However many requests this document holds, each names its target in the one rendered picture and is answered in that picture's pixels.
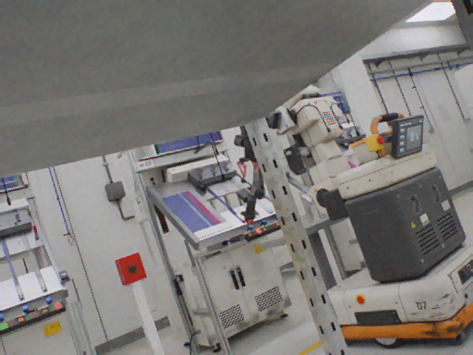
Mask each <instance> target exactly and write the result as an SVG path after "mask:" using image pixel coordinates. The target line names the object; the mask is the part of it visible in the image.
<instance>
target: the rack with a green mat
mask: <svg viewBox="0 0 473 355"><path fill-rule="evenodd" d="M430 1H431V0H0V178H5V177H9V176H13V175H20V174H24V173H28V172H30V171H34V170H38V169H45V168H49V167H53V166H57V165H63V164H70V163H75V162H78V161H81V160H85V159H90V158H96V157H100V156H105V155H107V154H111V153H118V152H125V151H130V150H133V149H137V148H141V147H144V146H153V145H156V144H159V143H164V142H168V141H174V140H182V139H185V138H189V137H193V136H197V135H200V134H205V133H212V132H216V131H220V130H223V129H230V128H238V127H242V126H245V127H246V132H247V133H248V136H249V139H250V142H251V145H252V149H253V151H254V153H255V156H256V158H257V160H258V165H259V168H260V170H261V173H262V175H263V180H264V183H265V185H266V187H267V190H268V192H269V194H270V198H271V201H272V204H273V207H274V210H275V214H276V216H277V218H278V221H279V223H280V226H281V230H282V232H283V234H284V237H285V241H286V245H287V248H288V249H289V252H290V254H291V259H292V261H293V264H294V266H295V267H296V270H297V276H298V278H299V281H300V283H301V287H302V289H303V291H304V294H305V297H306V299H307V303H308V305H309V309H310V311H311V316H312V318H313V321H314V322H315V325H316V329H317V331H318V334H319V336H320V338H321V339H320V341H321V344H322V345H323V348H324V353H325V355H349V351H348V348H347V347H346V341H345V339H344V337H343V334H342V332H341V328H340V325H339V323H338V321H337V317H336V315H335V312H334V309H333V305H332V302H331V301H330V298H329V296H328V291H327V289H326V286H325V285H324V283H323V278H322V275H321V272H320V270H319V265H318V264H317V261H316V259H315V256H314V252H313V249H312V248H311V246H310V243H309V237H308V235H307V232H306V230H305V228H304V224H303V221H302V219H301V217H300V215H299V212H298V208H297V204H296V202H295V199H294V198H293V192H292V190H291V189H290V186H289V184H288V181H287V177H286V174H285V171H284V169H283V167H282V164H281V160H280V157H279V155H278V152H277V151H276V149H275V144H274V142H273V138H272V135H271V133H270V131H269V127H268V124H267V122H266V120H265V116H268V115H269V114H270V113H271V112H272V111H274V110H276V109H277V108H278V107H280V106H281V105H283V104H285V103H286V102H287V101H288V100H291V99H292V98H293V97H294V96H296V95H297V94H299V93H300V92H302V91H303V90H305V89H307V88H308V87H309V85H310V84H313V83H314V82H315V81H317V80H319V79H320V78H322V77H323V76H324V75H325V74H328V73H329V72H330V71H331V70H332V69H335V68H336V67H338V66H339V65H341V64H342V63H344V62H345V60H347V59H349V57H351V56H352V55H354V54H356V53H357V52H358V51H359V50H362V49H363V48H364V47H365V46H366V45H367V46H368V45H369V44H370V43H371V42H373V41H375V40H376V39H378V37H381V36H382V35H383V34H384V33H385V32H387V31H388V30H390V29H391V28H393V27H394V26H396V24H399V23H400V22H401V21H402V20H404V19H406V18H407V17H409V15H412V14H413V13H414V12H415V11H418V10H419V9H420V8H421V7H423V6H425V5H426V4H428V3H429V2H430ZM450 2H451V4H452V6H453V9H454V10H455V14H456V16H457V18H458V20H459V23H460V24H461V29H462V30H463V33H464V34H465V35H466V38H467V43H468V44H469V47H470V49H471V50H472V54H473V0H450Z"/></svg>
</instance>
